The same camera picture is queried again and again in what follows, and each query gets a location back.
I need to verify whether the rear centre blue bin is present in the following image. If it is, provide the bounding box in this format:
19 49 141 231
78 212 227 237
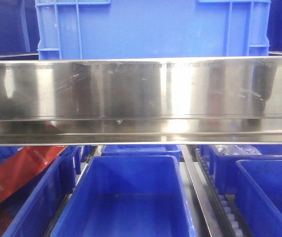
101 144 182 161

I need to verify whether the blue bin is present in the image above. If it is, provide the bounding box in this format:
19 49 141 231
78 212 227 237
206 144 282 196
51 156 196 237
0 146 84 237
101 144 182 161
235 160 282 237

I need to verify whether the rear right blue bin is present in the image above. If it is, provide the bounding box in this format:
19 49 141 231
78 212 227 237
206 144 282 196

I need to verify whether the stainless steel shelf beam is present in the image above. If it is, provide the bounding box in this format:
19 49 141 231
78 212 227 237
0 56 282 145

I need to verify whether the left blue bin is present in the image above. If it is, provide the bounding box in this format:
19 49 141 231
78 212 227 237
0 146 84 237

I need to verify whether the upper blue crate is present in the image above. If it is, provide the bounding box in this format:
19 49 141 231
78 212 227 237
35 0 271 59

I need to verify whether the red packet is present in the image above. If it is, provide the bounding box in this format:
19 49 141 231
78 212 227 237
0 146 67 203

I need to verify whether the roller track rail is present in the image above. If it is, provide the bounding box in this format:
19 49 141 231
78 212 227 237
193 146 252 237

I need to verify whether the steel divider rail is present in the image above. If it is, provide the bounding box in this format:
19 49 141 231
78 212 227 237
181 145 223 237

